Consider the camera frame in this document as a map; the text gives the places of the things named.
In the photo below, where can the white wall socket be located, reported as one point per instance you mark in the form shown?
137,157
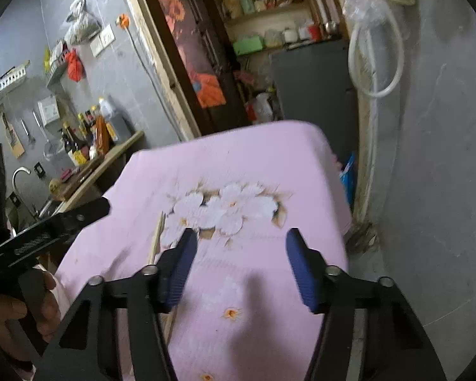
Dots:
103,39

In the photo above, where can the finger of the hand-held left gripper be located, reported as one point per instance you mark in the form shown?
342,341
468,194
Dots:
51,232

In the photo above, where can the wooden cutting board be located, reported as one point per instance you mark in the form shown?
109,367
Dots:
81,176

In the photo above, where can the wooden chopstick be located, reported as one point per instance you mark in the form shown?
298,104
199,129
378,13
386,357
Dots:
158,238
171,325

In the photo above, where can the large cooking oil jug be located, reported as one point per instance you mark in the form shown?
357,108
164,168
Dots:
117,121

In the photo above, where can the metal bowl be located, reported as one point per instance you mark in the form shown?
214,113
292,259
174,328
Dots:
331,27

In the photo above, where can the orange plug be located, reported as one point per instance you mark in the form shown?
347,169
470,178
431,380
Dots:
123,21

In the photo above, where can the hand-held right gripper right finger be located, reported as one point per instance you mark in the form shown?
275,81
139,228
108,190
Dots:
301,266

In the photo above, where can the hanging metal spatula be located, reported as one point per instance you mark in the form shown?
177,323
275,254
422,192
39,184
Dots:
27,131

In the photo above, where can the red snack packet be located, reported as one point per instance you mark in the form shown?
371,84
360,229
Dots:
58,51

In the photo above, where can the kitchen counter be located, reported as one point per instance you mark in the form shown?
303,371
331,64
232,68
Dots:
115,154

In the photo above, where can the green box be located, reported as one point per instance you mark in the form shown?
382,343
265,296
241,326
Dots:
248,45

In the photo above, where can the black wall socket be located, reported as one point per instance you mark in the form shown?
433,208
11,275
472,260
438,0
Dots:
39,170

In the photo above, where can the grey cabinet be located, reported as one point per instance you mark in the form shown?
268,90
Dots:
313,95

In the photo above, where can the steel faucet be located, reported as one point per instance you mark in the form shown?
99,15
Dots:
18,172

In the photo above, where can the blue packet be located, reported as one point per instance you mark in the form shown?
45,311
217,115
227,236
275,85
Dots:
349,178

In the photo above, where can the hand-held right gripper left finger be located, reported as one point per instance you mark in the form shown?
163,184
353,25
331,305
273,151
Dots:
182,262

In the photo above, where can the mint green canister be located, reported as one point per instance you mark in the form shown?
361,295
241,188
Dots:
246,3

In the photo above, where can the clear plastic bag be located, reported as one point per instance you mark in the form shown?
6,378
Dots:
359,2

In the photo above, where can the wooden shelf unit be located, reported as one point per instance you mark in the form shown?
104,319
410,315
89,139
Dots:
269,10

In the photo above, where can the person's left hand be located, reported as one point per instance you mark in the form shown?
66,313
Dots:
49,313

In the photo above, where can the red cup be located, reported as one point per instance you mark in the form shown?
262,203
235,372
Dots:
314,32

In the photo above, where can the door frame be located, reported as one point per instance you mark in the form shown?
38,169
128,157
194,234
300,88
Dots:
158,87

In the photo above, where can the dark wooden door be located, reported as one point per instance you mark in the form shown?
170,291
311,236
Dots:
190,47

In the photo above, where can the orange seasoning packet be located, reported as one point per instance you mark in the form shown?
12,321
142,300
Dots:
102,137

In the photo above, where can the white wall box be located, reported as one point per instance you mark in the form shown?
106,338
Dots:
48,110

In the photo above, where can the metal wall shelf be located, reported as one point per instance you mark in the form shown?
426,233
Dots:
55,76

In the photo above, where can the yellow snack packet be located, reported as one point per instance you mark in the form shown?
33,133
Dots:
47,57

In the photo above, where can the white wall rack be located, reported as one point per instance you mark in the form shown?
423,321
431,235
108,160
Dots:
8,81

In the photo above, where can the white and red plastic bag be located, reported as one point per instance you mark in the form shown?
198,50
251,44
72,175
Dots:
261,107

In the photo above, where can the pink floral cloth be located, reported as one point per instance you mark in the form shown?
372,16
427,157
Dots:
261,158

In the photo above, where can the small red-capped sauce bottle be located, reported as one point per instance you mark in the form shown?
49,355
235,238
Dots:
92,115

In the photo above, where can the hanging wooden board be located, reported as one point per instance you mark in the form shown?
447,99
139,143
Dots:
12,139

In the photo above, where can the clear bag of dried goods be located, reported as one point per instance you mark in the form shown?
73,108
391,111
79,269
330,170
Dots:
81,24

